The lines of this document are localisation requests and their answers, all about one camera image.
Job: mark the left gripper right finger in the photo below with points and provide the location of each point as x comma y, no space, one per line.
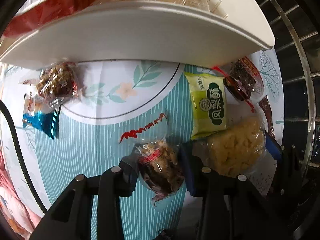
191,169

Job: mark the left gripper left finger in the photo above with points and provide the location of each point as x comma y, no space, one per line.
130,171

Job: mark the nut cluster red-edge packet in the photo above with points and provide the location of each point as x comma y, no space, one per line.
154,157

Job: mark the yellow puffed snack clear bag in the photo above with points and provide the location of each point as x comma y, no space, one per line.
234,150

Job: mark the green pineapple cake packet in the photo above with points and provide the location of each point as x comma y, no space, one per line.
208,101

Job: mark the brown chocolate sachet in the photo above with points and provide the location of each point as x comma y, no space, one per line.
265,106

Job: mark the blue foil candy packet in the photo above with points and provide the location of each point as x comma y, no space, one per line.
39,115

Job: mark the dark jerky red-trim packet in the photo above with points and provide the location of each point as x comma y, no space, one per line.
243,80

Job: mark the nut brittle clear packet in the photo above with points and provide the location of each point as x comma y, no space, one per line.
58,84

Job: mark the blue red biscuit roll pack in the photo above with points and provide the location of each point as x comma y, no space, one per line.
42,14

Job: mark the tree print tablecloth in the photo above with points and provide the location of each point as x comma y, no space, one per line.
120,95

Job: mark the pink blanket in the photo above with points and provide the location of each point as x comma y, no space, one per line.
22,220

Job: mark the white plastic storage bin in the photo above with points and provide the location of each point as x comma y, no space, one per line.
146,30

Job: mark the metal window grille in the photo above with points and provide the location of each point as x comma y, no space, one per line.
295,24

